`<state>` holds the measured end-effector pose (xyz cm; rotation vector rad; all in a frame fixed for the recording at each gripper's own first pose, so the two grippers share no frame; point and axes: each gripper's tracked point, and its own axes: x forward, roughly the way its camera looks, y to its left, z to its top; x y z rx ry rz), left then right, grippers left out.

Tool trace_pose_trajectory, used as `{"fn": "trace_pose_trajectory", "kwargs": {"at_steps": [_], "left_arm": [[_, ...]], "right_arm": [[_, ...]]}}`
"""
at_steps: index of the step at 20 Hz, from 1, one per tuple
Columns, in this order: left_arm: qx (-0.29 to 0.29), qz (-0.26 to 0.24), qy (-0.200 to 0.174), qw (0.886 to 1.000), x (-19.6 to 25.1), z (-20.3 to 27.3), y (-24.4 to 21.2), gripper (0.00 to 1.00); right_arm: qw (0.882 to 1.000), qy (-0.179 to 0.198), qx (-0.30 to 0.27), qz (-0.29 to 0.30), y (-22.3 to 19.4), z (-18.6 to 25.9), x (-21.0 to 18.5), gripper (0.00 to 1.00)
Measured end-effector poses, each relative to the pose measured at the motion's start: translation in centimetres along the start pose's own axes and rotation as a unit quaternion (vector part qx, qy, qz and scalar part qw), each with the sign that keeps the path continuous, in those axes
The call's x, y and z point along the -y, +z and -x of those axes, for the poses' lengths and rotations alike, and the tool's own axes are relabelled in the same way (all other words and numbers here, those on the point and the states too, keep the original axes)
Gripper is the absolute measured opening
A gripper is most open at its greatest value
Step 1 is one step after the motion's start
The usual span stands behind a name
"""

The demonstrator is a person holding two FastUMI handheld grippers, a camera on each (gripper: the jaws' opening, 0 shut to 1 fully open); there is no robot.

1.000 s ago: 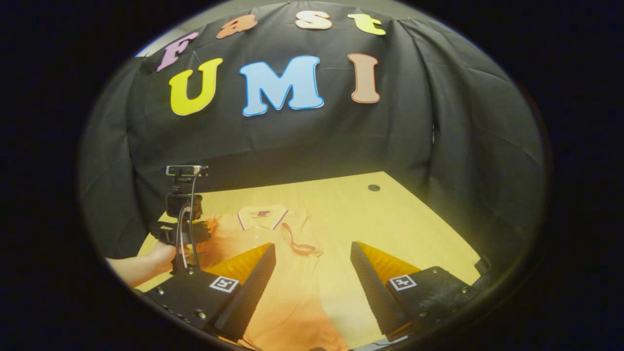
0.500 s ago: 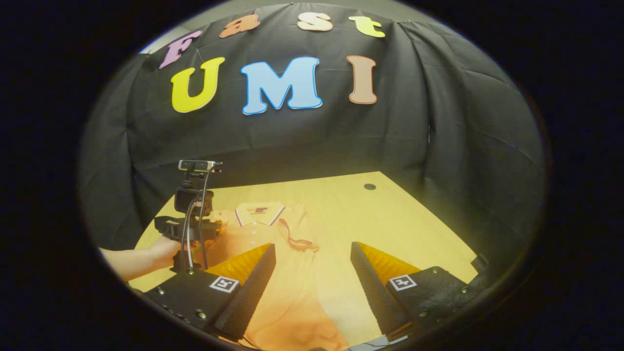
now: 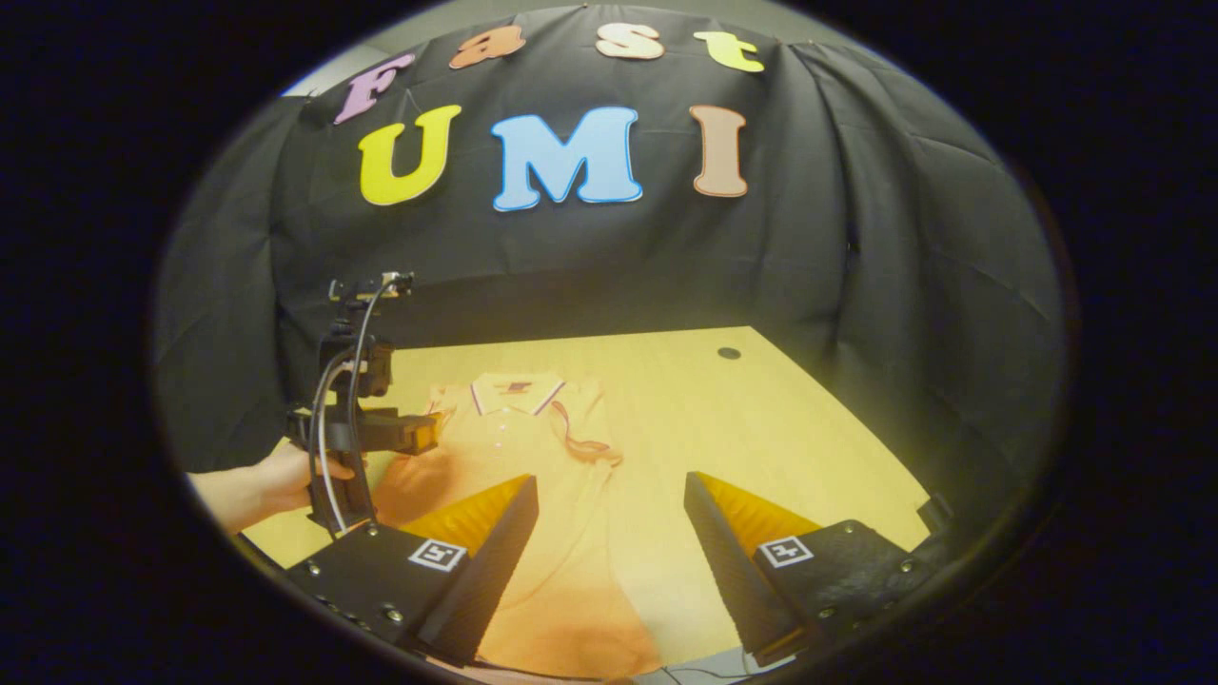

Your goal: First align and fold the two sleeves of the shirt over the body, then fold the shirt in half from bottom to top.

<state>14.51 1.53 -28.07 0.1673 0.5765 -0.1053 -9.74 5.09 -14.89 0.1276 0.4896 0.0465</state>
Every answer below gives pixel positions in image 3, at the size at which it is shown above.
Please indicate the orange collared T-shirt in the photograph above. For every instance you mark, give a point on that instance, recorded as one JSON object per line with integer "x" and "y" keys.
{"x": 571, "y": 571}

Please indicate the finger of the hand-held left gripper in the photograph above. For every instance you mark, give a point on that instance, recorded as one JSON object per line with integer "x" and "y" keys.
{"x": 404, "y": 430}

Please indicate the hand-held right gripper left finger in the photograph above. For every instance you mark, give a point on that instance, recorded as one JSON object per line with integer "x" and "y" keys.
{"x": 490, "y": 580}

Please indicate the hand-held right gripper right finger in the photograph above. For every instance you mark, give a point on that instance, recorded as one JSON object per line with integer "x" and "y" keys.
{"x": 733, "y": 580}

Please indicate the black backdrop cloth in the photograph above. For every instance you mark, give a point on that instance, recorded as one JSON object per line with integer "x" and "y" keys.
{"x": 618, "y": 266}

